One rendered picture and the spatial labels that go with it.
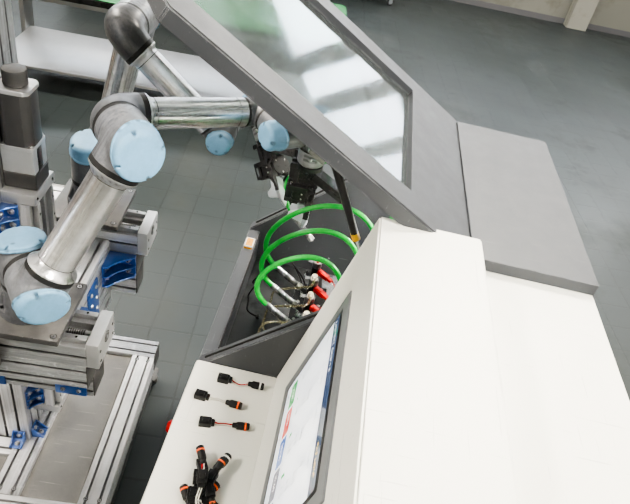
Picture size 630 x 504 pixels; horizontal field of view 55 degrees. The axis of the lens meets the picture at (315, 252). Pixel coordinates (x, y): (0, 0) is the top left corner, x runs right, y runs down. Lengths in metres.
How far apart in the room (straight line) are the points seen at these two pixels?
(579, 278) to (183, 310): 2.20
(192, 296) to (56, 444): 1.15
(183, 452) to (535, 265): 0.90
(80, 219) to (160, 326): 1.77
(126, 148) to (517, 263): 0.86
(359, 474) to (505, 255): 0.71
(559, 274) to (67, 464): 1.77
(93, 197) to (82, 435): 1.29
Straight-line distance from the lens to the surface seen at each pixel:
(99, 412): 2.55
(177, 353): 3.01
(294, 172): 1.66
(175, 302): 3.25
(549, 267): 1.44
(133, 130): 1.31
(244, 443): 1.53
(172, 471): 1.48
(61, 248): 1.45
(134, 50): 1.78
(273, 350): 1.60
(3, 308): 1.73
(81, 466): 2.42
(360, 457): 0.87
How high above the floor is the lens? 2.24
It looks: 37 degrees down
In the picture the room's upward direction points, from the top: 13 degrees clockwise
